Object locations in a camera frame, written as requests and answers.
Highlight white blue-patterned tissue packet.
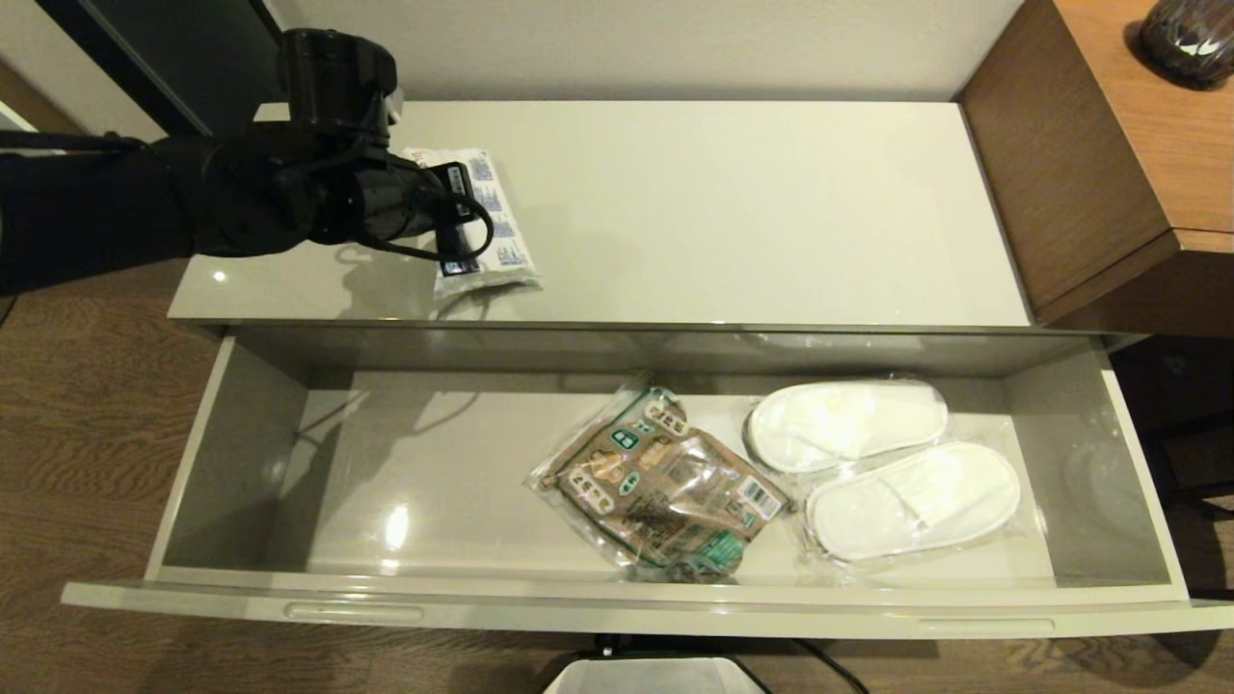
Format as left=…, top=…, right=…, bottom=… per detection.
left=403, top=147, right=543, bottom=302

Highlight wide cream cabinet drawer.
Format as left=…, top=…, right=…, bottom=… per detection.
left=60, top=326, right=1234, bottom=639

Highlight brown printed snack packet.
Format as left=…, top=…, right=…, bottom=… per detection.
left=525, top=376, right=793, bottom=584

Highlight bagged white slippers showing straps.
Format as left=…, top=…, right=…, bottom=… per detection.
left=798, top=439, right=1047, bottom=579

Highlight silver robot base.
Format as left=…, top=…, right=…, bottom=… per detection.
left=543, top=655, right=772, bottom=694

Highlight glossy cream drawer cabinet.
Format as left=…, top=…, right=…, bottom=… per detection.
left=167, top=99, right=1148, bottom=377

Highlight dark glass door panel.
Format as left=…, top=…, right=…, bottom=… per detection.
left=37, top=0, right=290, bottom=138

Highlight bagged white slippers showing soles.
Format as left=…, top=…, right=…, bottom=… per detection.
left=742, top=379, right=951, bottom=475

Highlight brown wooden desk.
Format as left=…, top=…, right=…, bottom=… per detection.
left=954, top=0, right=1234, bottom=338

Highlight dark glass vase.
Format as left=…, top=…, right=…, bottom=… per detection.
left=1138, top=0, right=1234, bottom=92

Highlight black power cable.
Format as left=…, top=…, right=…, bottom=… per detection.
left=595, top=634, right=869, bottom=694

